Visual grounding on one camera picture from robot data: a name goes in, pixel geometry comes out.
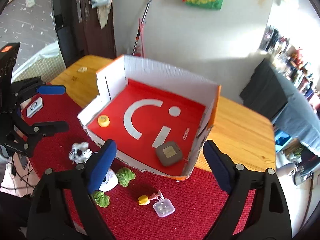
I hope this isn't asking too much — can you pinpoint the green fuzzy ball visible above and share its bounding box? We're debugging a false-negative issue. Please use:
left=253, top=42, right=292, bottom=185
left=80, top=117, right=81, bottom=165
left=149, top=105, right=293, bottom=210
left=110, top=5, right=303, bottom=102
left=91, top=190, right=110, bottom=208
left=116, top=167, right=136, bottom=187

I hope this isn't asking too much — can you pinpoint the white fluffy scrunchie with bow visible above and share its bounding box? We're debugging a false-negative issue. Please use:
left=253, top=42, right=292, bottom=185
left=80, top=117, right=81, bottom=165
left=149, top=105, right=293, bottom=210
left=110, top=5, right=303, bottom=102
left=69, top=142, right=93, bottom=164

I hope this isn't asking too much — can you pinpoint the yellow round tin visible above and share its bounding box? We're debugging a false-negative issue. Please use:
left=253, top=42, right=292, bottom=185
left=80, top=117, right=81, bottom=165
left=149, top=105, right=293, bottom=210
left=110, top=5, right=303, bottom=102
left=97, top=115, right=110, bottom=127

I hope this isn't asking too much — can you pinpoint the pink and yellow small toy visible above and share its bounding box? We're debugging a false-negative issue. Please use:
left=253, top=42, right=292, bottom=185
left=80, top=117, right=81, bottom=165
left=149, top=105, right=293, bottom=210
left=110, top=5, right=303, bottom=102
left=138, top=190, right=164, bottom=205

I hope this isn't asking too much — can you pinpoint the white grey rectangular device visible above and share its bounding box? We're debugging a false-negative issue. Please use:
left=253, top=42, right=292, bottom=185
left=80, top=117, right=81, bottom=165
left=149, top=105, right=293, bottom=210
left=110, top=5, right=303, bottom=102
left=26, top=97, right=43, bottom=118

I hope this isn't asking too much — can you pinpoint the small beige tag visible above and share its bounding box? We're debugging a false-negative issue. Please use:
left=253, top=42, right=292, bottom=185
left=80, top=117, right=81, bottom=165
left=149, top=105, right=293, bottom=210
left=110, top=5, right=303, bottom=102
left=77, top=67, right=88, bottom=73

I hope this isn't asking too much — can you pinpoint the red knitted table cloth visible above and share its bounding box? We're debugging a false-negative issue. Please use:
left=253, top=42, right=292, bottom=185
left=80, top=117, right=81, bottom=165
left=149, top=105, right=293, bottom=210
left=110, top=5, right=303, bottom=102
left=26, top=94, right=228, bottom=239

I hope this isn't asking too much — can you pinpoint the dark wooden door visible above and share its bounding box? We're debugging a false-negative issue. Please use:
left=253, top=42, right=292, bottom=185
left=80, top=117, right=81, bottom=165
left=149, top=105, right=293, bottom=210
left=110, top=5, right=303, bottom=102
left=52, top=0, right=116, bottom=67

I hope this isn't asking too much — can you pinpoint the orange white cardboard box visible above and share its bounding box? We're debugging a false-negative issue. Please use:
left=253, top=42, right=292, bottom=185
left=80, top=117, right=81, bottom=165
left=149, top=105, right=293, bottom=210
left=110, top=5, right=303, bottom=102
left=78, top=55, right=221, bottom=180

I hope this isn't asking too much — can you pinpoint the blue covered side table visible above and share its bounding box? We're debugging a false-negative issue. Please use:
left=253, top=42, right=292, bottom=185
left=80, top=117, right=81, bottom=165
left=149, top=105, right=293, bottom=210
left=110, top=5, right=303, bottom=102
left=240, top=59, right=319, bottom=155

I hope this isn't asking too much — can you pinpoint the mop with orange tip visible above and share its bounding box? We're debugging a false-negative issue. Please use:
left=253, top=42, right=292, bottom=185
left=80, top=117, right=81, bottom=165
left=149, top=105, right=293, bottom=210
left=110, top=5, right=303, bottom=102
left=131, top=0, right=152, bottom=57

